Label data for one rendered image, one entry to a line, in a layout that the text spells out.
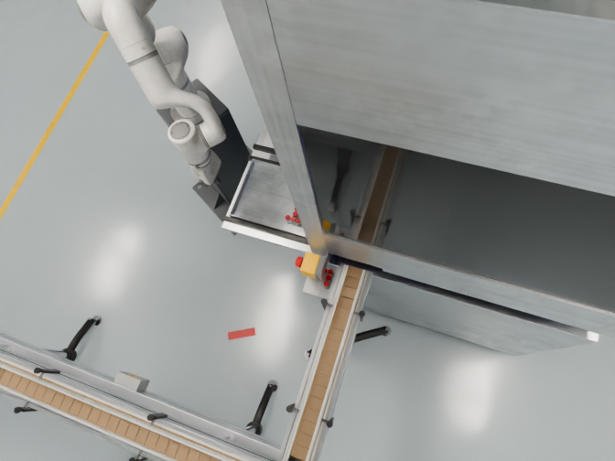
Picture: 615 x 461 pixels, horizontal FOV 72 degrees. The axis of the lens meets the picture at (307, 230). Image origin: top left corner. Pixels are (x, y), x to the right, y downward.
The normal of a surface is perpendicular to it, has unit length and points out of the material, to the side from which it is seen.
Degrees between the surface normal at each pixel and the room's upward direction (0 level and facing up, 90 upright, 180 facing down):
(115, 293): 0
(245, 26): 90
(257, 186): 0
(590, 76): 90
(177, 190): 0
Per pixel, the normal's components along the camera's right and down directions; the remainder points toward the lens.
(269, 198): -0.11, -0.33
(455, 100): -0.32, 0.90
